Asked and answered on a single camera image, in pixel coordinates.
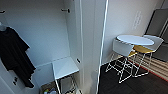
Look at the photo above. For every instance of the white wardrobe door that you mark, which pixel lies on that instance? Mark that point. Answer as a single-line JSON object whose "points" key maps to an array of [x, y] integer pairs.
{"points": [[93, 33]]}

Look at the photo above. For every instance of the white inner shelf unit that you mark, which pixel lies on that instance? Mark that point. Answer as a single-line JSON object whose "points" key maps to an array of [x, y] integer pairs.
{"points": [[65, 67]]}

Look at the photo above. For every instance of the dark wardrobe hook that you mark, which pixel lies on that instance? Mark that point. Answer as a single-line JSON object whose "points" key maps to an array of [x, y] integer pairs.
{"points": [[1, 11], [66, 10]]}

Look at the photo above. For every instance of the white wardrobe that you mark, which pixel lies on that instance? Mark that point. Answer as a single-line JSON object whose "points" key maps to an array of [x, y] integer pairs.
{"points": [[43, 30]]}

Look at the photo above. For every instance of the round white table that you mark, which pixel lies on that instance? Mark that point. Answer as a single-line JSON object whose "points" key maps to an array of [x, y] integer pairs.
{"points": [[135, 40]]}

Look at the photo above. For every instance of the yellow chair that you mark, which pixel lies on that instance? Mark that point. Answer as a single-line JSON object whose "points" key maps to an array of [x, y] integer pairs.
{"points": [[144, 50]]}

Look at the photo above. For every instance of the black t-shirt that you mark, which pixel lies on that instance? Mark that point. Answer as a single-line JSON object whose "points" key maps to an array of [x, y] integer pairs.
{"points": [[15, 55]]}

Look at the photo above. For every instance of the steel fridge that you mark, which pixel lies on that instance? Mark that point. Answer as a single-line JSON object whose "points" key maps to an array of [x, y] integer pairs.
{"points": [[158, 23]]}

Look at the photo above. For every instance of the white t-shirt hanger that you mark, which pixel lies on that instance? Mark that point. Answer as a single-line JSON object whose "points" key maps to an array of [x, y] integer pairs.
{"points": [[2, 26]]}

